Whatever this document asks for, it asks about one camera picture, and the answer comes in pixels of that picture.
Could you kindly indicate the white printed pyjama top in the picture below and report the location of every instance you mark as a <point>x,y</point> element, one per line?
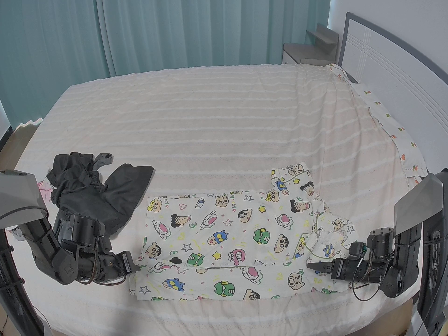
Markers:
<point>227,229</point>

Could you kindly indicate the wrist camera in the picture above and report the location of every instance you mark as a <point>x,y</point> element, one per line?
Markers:
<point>103,245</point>
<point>357,250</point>

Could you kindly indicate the pink garment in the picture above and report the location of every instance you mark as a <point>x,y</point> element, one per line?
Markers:
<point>45,191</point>

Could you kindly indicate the black garment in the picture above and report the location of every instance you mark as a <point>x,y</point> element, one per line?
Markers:
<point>119,191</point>

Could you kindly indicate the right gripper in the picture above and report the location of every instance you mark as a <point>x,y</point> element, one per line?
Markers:
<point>350,268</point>

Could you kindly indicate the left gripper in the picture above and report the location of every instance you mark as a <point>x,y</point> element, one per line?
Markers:
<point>126,264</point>

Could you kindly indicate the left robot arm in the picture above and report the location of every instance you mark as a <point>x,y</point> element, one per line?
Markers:
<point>42,243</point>

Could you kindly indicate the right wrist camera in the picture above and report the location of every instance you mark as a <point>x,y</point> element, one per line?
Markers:
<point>357,250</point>

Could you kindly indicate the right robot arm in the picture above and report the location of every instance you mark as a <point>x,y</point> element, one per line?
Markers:
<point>420,201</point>

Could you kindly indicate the bed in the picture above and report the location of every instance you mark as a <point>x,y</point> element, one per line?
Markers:
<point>210,117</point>

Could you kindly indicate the grey bedside table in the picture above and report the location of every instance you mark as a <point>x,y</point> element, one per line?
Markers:
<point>304,53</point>

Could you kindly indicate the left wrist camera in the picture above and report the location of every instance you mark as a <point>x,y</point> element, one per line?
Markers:
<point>103,245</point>

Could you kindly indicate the blue-green curtain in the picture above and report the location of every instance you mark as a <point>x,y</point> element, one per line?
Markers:
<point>210,19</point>
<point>52,40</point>

